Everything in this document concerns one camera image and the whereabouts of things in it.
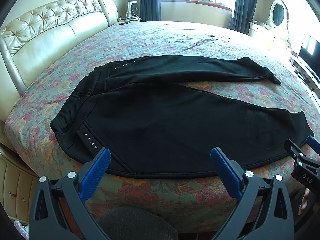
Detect black pants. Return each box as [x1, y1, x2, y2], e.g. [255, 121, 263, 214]
[50, 55, 313, 179]

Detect person right hand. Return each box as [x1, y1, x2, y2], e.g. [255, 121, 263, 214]
[299, 188, 310, 214]

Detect cream bedside cabinet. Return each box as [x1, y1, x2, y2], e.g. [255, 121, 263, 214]
[0, 145, 38, 224]

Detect white tv stand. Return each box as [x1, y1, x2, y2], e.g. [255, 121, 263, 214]
[290, 51, 319, 100]

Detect floral bedspread bed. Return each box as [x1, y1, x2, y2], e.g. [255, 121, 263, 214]
[4, 22, 319, 232]

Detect black flat tv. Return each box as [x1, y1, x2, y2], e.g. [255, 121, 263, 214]
[299, 34, 320, 76]

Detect white vanity table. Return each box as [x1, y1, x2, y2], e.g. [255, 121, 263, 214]
[248, 21, 289, 41]

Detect white oval vanity mirror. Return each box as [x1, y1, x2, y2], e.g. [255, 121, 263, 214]
[265, 0, 289, 30]

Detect dark blue right curtain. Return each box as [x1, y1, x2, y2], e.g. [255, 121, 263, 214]
[229, 0, 257, 35]

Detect dark blue curtain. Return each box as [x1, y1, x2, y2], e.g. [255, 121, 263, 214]
[139, 0, 162, 22]
[229, 0, 257, 35]

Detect cream tufted leather headboard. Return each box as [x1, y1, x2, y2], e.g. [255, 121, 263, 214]
[1, 0, 118, 121]

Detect white fan heater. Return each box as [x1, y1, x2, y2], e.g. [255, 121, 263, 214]
[126, 1, 139, 18]

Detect dark blue left curtain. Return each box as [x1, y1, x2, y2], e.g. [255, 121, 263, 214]
[139, 0, 162, 22]

